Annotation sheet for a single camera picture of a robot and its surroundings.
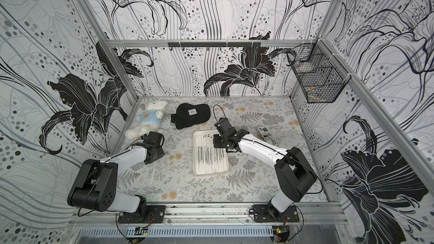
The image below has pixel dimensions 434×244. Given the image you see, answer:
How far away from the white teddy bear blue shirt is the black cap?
0.28ft

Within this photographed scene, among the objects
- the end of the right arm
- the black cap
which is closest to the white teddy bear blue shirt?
the black cap

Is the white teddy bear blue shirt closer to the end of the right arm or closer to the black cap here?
the black cap

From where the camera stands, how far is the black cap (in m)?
1.03

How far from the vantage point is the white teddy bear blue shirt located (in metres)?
0.92
